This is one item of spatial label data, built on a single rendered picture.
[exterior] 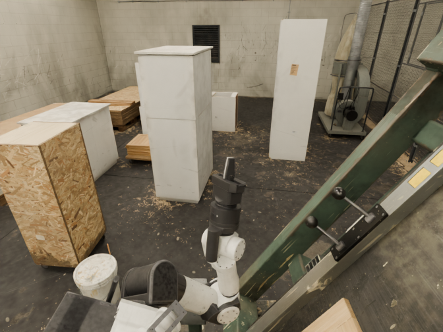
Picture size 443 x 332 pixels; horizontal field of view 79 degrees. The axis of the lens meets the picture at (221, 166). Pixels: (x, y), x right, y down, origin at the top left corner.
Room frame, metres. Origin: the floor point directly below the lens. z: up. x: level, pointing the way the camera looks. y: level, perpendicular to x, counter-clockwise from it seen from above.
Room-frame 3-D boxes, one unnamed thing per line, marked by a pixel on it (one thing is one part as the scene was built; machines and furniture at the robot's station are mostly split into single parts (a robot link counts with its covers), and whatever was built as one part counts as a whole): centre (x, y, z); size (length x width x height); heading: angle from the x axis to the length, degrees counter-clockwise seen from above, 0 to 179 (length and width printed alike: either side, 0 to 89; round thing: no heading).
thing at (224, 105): (5.60, -0.03, 0.36); 0.58 x 0.45 x 0.72; 80
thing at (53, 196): (1.94, 1.42, 0.63); 0.50 x 0.42 x 1.25; 175
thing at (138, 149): (4.10, 1.24, 0.15); 0.61 x 0.52 x 0.31; 170
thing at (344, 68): (5.58, -2.54, 1.10); 1.37 x 0.70 x 2.20; 170
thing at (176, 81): (3.21, 0.48, 0.88); 0.90 x 0.60 x 1.75; 170
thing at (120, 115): (6.62, 2.33, 0.23); 2.45 x 1.03 x 0.45; 170
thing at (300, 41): (4.30, -1.13, 1.03); 0.61 x 0.58 x 2.05; 170
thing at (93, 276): (1.43, 0.94, 0.24); 0.32 x 0.30 x 0.47; 170
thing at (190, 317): (0.81, 0.13, 0.84); 0.12 x 0.12 x 0.18; 89
